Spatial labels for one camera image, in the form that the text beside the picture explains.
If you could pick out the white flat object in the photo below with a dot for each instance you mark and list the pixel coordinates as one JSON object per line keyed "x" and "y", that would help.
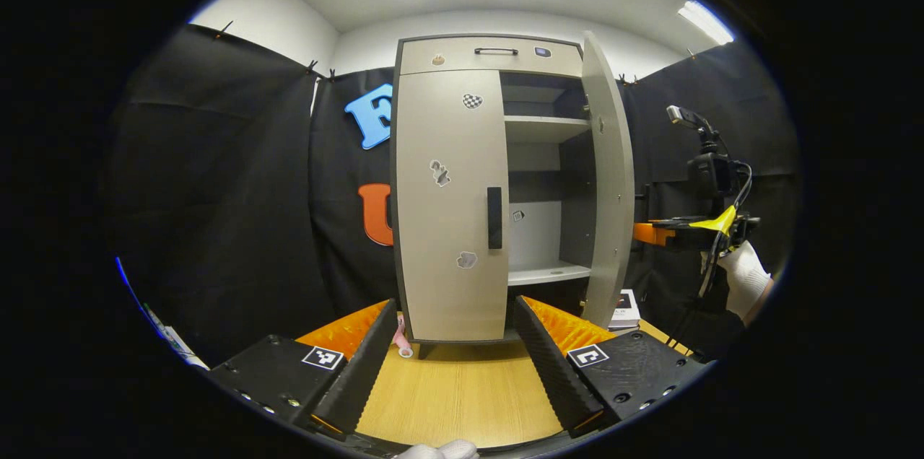
{"x": 173, "y": 340}

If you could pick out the black backdrop cloth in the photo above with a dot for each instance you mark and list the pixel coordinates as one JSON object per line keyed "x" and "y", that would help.
{"x": 231, "y": 192}

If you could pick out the narrow ceiling light strip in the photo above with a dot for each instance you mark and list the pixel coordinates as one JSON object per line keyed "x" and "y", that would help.
{"x": 705, "y": 21}

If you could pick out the white book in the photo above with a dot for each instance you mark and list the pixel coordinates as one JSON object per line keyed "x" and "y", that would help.
{"x": 625, "y": 307}

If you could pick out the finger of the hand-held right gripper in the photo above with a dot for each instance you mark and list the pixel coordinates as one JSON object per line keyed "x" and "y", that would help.
{"x": 686, "y": 234}

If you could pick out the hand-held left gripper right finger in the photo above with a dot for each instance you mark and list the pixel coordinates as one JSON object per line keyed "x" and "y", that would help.
{"x": 548, "y": 372}

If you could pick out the beige double-door shoe cabinet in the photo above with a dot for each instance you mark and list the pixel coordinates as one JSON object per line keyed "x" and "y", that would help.
{"x": 534, "y": 235}

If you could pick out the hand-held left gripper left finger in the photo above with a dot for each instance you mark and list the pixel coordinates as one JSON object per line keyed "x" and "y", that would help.
{"x": 361, "y": 379}

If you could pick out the pink and green plush toy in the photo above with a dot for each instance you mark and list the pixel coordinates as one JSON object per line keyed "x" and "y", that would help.
{"x": 401, "y": 338}

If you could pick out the beige cabinet drawer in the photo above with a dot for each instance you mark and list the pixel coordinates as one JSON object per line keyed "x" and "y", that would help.
{"x": 455, "y": 55}

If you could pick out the white cabinet shelf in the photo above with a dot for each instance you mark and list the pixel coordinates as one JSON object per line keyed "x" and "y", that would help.
{"x": 545, "y": 273}
{"x": 541, "y": 128}

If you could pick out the beige cabinet door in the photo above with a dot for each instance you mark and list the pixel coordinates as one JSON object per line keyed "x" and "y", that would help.
{"x": 447, "y": 228}
{"x": 610, "y": 177}

